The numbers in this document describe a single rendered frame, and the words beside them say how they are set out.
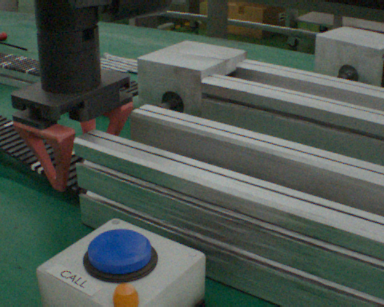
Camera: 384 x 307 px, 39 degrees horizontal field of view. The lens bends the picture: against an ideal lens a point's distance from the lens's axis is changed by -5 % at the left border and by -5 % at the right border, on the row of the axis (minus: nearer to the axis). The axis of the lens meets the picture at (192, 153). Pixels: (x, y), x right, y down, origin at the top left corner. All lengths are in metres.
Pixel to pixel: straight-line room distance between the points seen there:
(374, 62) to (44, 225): 0.47
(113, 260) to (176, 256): 0.05
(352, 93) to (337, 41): 0.18
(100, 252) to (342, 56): 0.52
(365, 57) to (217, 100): 0.24
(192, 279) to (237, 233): 0.06
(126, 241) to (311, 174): 0.16
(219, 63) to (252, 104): 0.07
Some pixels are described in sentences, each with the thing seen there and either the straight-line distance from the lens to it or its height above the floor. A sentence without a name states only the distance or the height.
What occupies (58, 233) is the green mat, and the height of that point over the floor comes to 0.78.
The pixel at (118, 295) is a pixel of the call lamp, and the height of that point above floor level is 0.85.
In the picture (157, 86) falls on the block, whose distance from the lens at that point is 0.65.
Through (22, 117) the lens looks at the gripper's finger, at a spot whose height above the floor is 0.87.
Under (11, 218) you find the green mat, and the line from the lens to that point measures 0.54.
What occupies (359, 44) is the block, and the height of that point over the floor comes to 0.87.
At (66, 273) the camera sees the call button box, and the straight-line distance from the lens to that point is 0.36.
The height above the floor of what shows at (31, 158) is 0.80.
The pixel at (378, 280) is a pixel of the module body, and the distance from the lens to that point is 0.37.
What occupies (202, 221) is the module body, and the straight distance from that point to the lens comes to 0.42.
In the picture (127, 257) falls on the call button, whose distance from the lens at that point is 0.34.
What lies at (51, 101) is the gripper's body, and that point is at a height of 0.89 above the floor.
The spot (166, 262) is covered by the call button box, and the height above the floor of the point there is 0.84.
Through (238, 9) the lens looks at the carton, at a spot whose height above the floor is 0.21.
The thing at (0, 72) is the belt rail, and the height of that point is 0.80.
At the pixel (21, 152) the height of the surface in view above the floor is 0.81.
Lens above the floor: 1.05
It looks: 25 degrees down
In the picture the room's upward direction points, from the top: straight up
